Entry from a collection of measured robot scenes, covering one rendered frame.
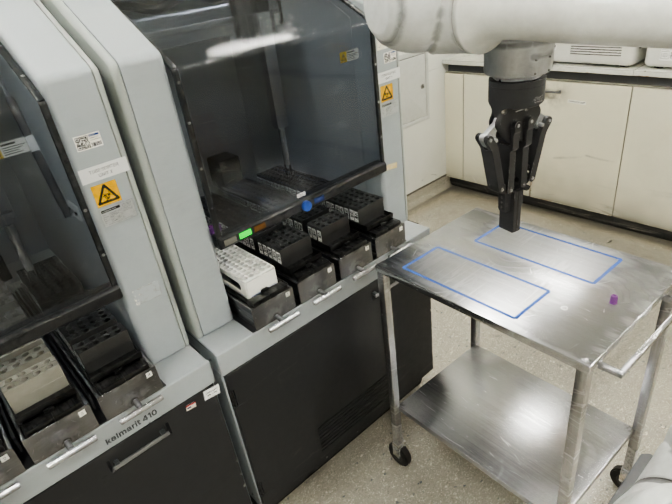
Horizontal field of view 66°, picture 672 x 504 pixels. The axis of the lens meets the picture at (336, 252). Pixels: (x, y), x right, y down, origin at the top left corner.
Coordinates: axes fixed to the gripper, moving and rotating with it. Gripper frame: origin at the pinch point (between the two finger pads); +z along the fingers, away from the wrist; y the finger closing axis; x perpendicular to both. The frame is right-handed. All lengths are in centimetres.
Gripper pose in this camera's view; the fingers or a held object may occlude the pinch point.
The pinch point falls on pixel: (510, 208)
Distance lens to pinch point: 85.5
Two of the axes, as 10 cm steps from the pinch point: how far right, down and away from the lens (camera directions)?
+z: 1.2, 8.6, 5.0
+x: -4.8, -3.9, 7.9
